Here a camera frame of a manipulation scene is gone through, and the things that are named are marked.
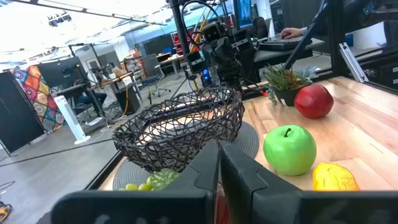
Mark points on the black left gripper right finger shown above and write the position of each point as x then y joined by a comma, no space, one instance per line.
280,205

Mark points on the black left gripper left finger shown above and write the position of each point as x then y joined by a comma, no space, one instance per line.
140,205

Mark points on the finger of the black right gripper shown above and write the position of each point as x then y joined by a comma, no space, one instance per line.
243,40
196,61

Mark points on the green grape bunch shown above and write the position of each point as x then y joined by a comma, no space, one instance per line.
136,186

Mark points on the small green leafy vegetable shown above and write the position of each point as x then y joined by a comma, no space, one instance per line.
163,179

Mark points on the green apple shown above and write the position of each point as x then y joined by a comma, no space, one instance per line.
289,152

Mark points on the dark red apple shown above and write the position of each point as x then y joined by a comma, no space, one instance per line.
222,208

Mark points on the yellow orange mango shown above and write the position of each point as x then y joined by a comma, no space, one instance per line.
334,177

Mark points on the large red apple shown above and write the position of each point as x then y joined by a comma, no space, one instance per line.
314,101

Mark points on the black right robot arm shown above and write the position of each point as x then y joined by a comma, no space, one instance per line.
230,74

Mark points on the blue lit device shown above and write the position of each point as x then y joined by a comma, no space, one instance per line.
206,76

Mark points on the red storage shelf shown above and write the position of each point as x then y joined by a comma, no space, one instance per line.
178,43

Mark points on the blue computer monitor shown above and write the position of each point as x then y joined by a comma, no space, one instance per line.
244,12

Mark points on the grey desk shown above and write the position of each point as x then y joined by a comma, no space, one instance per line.
273,55

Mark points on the black laptop keyboard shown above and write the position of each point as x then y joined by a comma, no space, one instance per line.
280,45

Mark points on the grey office chair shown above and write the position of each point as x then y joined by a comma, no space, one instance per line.
152,67

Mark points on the person's hand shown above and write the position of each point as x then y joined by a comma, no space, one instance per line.
290,32

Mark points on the potted succulent plant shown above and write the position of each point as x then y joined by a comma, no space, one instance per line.
284,82

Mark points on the round grey placemat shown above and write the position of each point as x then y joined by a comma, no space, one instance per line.
248,140

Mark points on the blue bin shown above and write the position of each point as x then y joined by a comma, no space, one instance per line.
349,40

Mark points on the white tower fan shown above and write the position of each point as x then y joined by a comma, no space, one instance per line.
70,118

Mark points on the black partition panel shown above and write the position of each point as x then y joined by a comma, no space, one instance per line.
18,115

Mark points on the colourful patchwork cloth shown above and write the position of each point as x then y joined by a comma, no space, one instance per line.
37,93

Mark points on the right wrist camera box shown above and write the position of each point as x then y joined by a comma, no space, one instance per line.
213,32

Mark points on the silver aluminium bracket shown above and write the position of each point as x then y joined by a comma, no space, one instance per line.
353,62

